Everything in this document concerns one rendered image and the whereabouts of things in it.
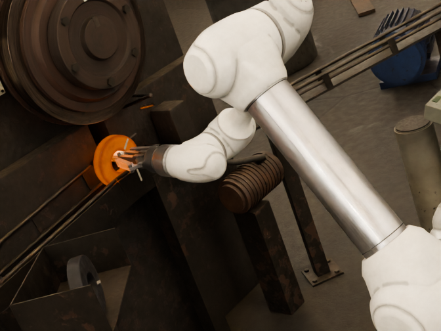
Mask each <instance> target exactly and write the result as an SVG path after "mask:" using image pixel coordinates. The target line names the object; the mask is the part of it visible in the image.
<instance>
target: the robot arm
mask: <svg viewBox="0 0 441 331"><path fill-rule="evenodd" d="M313 15H314V7H313V4H312V0H269V1H263V2H262V3H259V4H258V5H255V6H254V7H251V8H249V9H247V10H245V11H242V12H237V13H235V14H232V15H230V16H228V17H226V18H224V19H222V20H220V21H218V22H216V23H215V24H213V25H212V26H209V27H208V28H207V29H205V30H204V31H203V32H201V33H200V35H199V36H198V37H197V39H196V40H195V41H194V42H193V44H192V45H191V47H190V48H189V50H188V52H187V53H186V56H185V57H184V63H183V67H184V74H185V76H186V79H187V80H188V82H189V84H190V85H191V86H192V87H193V89H194V90H195V91H196V92H198V93H199V94H201V95H203V96H205V97H209V98H212V99H221V100H223V101H224V102H226V103H228V104H229V105H231V106H233V108H227V109H224V110H223V111H222V112H221V113H220V114H219V115H218V116H217V117H216V118H215V119H214V120H213V121H212V122H211V123H210V124H209V125H208V127H207V128H206V129H205V130H204V131H203V132H202V133H201V134H200V135H198V136H197V137H194V138H193V139H190V140H189V141H186V142H183V143H182V144H180V145H177V144H163V145H161V146H159V145H158V144H155V145H152V146H138V147H131V148H130V150H125V151H117V152H115V153H114V155H113V157H112V162H116V164H117V166H118V167H120V168H122V169H126V170H127V171H130V173H134V170H135V169H136V168H139V169H144V168H146V169H147V170H148V171H150V172H152V173H157V174H158V175H161V176H164V177H172V178H177V179H180V180H181V181H186V182H191V183H207V182H211V181H214V180H217V179H219V178H220V177H222V176H223V174H224V172H225V171H226V165H227V162H226V161H227V160H229V159H231V158H232V157H234V156H235V155H236V154H237V153H239V152H240V151H241V150H243V149H244V148H245V147H246V146H247V145H248V144H249V143H250V142H251V140H252V138H253V136H254V134H255V130H256V124H255V121H256V122H257V123H258V125H259V126H260V127H261V129H262V130H263V131H264V132H265V133H266V135H267V136H268V137H269V139H270V140H271V141H272V142H273V143H274V145H275V146H276V147H277V149H278V150H279V151H280V152H281V153H282V155H283V156H284V157H285V159H286V160H287V161H288V162H289V163H290V165H291V166H292V167H293V169H294V170H295V171H296V172H297V173H298V175H299V176H300V177H301V179H302V180H303V181H304V182H305V183H306V185H307V186H308V187H309V189H310V190H311V191H312V192H313V193H314V195H315V196H316V197H317V199H319V201H320V202H321V203H322V205H323V206H324V207H325V209H326V210H327V211H328V212H329V213H330V215H331V216H332V217H333V218H334V220H335V221H336V222H337V223H338V225H339V226H340V227H341V228H342V229H343V231H344V232H345V233H346V235H347V236H348V237H349V238H350V239H351V241H352V242H353V243H354V245H355V246H356V247H357V248H358V249H359V251H360V252H361V253H362V255H363V256H364V257H365V258H364V260H363V261H362V276H363V278H364V280H365V282H366V285H367V288H368V290H369V294H370V296H371V301H370V304H369V305H370V312H371V318H372V321H373V324H374V326H375V328H376V329H377V331H441V203H440V204H439V205H438V207H437V209H436V211H435V213H434V216H433V218H432V227H433V229H432V230H431V232H430V233H428V232H427V231H426V230H425V229H423V228H421V227H416V226H412V225H408V226H405V224H403V222H402V221H401V220H400V218H399V217H398V216H397V215H396V214H395V212H394V211H393V210H392V209H391V207H390V206H389V205H388V204H387V203H386V201H385V200H384V199H383V197H382V196H381V195H380V194H379V193H378V192H377V190H376V189H375V188H374V186H373V185H372V184H371V183H370V182H369V181H368V179H367V178H366V176H365V175H364V174H363V173H362V172H361V171H360V169H359V168H358V167H357V165H356V164H355V163H354V162H353V161H352V160H351V158H350V157H349V156H348V154H347V153H346V152H345V151H344V150H343V148H342V147H341V146H340V144H339V143H338V142H337V141H336V140H335V139H334V137H333V136H332V135H331V133H330V132H329V131H328V130H327V129H326V127H325V126H324V125H323V124H322V122H321V121H320V120H319V119H318V118H317V117H316V115H315V114H314V113H313V111H312V110H311V109H310V108H309V107H308V105H307V104H306V103H305V101H304V100H303V99H302V98H301V97H300V96H299V94H298V93H297V92H296V90H294V88H293V87H292V86H291V84H290V83H289V82H288V80H287V71H286V69H285V66H284V64H285V63H286V62H287V61H288V60H289V59H290V58H291V57H292V56H293V55H294V54H295V52H296V51H297V49H298V48H299V47H300V45H301V43H302V42H303V41H304V39H305V37H306V36H307V34H308V32H309V30H310V27H311V24H312V19H313Z"/></svg>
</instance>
